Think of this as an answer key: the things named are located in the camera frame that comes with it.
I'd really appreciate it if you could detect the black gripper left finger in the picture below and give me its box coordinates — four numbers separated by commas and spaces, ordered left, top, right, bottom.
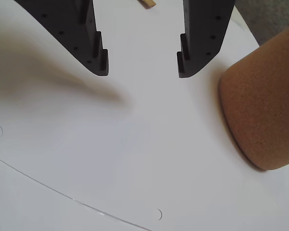
14, 0, 109, 77

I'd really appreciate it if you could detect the cork pen holder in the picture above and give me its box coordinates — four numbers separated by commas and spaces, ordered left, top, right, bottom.
218, 20, 289, 171

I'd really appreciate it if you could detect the wooden pen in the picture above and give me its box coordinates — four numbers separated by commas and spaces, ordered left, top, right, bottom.
137, 0, 157, 10

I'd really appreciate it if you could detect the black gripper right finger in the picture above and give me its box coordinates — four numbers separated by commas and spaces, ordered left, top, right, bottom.
177, 0, 236, 78

